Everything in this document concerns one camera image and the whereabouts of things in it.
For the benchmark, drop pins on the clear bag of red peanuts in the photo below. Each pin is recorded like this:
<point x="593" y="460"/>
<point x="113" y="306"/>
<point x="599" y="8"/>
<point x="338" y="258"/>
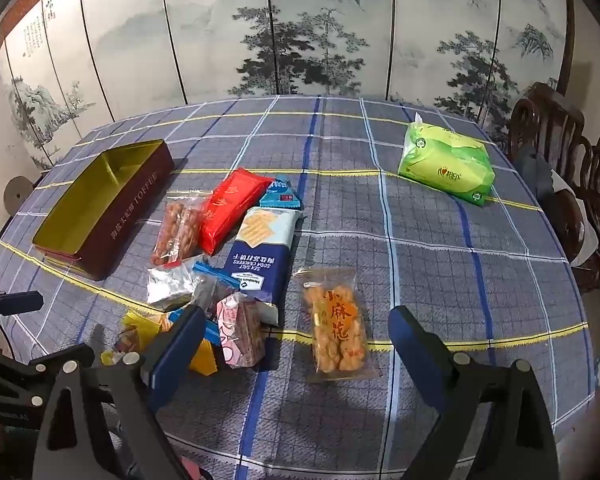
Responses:
<point x="180" y="230"/>

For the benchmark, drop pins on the round stone disc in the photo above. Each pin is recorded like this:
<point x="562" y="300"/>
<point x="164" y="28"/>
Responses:
<point x="16" y="195"/>

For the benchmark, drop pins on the clear bag of fried twists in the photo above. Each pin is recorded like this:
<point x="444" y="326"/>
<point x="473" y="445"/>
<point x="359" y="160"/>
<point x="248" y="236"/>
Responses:
<point x="335" y="330"/>

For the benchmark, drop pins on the blue plaid tablecloth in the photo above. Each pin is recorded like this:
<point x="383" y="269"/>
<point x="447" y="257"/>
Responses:
<point x="430" y="260"/>

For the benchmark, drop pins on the painted landscape folding screen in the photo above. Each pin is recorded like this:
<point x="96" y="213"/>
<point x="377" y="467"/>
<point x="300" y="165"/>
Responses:
<point x="280" y="35"/>

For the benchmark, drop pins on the small orange snack packet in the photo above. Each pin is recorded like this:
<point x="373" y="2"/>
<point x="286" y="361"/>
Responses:
<point x="122" y="346"/>

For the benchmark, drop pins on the maroon tin box gold inside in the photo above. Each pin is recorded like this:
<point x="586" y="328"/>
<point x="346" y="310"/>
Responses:
<point x="95" y="195"/>

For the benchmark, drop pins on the dark wooden chair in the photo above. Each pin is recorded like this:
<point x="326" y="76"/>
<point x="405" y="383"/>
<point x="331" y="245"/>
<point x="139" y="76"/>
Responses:
<point x="545" y="115"/>
<point x="595" y="200"/>

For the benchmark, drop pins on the pink patterned snack packet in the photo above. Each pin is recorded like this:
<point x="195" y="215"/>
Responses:
<point x="240" y="330"/>

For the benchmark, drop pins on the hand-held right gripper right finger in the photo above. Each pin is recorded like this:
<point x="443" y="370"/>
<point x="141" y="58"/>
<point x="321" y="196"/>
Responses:
<point x="415" y="355"/>

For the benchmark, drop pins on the clear packet of dark seeds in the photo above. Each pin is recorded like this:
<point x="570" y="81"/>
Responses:
<point x="211" y="295"/>

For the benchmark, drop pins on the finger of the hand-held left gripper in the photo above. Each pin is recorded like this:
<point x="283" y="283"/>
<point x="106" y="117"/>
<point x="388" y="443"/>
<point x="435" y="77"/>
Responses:
<point x="10" y="302"/>
<point x="50" y="357"/>

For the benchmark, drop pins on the blue and white cracker packet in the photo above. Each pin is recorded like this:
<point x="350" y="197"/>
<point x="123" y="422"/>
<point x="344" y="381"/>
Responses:
<point x="260" y="260"/>

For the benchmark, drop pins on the red snack packet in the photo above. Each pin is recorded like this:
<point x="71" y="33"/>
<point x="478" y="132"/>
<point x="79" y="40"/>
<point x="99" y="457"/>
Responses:
<point x="230" y="210"/>

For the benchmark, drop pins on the small blue triangular packet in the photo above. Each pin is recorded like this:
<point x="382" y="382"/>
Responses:
<point x="282" y="195"/>

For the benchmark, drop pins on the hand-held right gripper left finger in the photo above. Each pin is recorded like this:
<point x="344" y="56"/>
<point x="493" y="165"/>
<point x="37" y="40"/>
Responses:
<point x="177" y="355"/>

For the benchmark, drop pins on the grey cloth on chair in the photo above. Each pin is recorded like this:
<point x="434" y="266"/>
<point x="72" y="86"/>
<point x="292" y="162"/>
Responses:
<point x="537" y="175"/>

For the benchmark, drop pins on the green white snack bag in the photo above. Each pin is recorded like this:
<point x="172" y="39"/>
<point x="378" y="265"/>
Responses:
<point x="445" y="165"/>

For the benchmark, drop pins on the yellow snack packet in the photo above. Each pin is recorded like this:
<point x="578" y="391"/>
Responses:
<point x="142" y="325"/>
<point x="205" y="360"/>

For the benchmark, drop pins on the silver foil snack packet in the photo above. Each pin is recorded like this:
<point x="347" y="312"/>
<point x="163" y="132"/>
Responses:
<point x="170" y="285"/>

